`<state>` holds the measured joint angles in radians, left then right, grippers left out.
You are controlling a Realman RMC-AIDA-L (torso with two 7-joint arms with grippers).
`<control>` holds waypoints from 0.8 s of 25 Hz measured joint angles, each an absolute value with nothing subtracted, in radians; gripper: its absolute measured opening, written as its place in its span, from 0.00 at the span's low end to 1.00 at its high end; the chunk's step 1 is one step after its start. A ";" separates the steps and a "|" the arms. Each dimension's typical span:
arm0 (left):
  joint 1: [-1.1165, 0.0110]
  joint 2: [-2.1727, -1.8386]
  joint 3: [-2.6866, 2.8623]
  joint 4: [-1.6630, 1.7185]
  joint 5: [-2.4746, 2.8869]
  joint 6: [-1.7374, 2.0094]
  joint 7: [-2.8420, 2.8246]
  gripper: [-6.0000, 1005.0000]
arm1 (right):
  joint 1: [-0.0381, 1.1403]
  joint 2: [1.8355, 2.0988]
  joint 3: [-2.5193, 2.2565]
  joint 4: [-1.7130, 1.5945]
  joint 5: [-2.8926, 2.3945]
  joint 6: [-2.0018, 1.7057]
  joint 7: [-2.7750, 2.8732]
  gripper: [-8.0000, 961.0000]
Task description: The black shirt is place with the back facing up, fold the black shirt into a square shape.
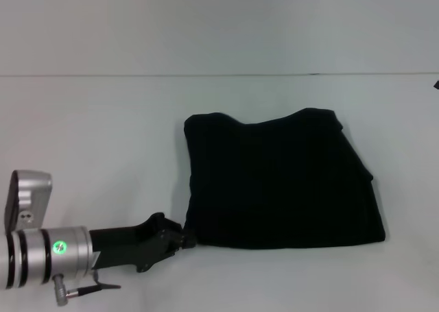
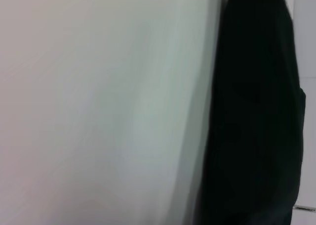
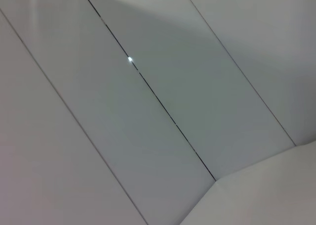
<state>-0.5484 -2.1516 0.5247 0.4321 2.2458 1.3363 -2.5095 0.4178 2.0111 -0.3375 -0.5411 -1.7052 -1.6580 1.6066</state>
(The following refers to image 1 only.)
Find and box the black shirt with FREE print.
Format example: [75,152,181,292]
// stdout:
[182,108,387,250]

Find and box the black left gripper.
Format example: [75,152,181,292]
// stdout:
[88,213,198,274]

